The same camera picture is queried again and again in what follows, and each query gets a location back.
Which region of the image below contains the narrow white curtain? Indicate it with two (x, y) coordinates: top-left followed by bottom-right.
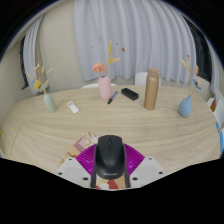
(208, 49), (221, 94)
(22, 14), (49, 96)

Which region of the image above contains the black and blue marker pen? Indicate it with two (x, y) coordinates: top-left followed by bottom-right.
(107, 90), (119, 105)

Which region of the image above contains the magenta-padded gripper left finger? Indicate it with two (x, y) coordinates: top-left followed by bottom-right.
(55, 143), (98, 189)

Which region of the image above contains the wide white curtain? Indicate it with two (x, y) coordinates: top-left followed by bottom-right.
(73, 0), (198, 84)

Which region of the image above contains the small black box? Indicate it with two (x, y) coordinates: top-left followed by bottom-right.
(120, 87), (140, 101)

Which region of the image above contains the group of white blue chairs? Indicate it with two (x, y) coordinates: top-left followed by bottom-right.
(206, 88), (224, 154)

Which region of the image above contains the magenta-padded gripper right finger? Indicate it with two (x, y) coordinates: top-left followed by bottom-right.
(123, 143), (166, 188)

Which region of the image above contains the pink vase with orange flowers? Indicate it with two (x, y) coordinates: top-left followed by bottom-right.
(91, 41), (126, 102)

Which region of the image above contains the black computer mouse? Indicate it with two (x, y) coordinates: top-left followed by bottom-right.
(93, 134), (128, 181)

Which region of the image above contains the blue vase with dried flowers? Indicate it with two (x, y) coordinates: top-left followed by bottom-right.
(178, 54), (203, 118)

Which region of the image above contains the large dark window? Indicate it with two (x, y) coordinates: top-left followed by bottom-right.
(184, 16), (213, 83)

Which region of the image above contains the narrow dark window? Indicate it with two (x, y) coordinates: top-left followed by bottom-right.
(19, 36), (29, 90)

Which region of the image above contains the green vase with yellow flowers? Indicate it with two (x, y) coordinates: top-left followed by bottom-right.
(26, 63), (58, 113)

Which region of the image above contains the small white remote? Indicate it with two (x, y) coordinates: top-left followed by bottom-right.
(66, 101), (80, 115)

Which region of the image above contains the bronze metal drink bottle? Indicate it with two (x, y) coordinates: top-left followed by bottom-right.
(143, 68), (161, 111)

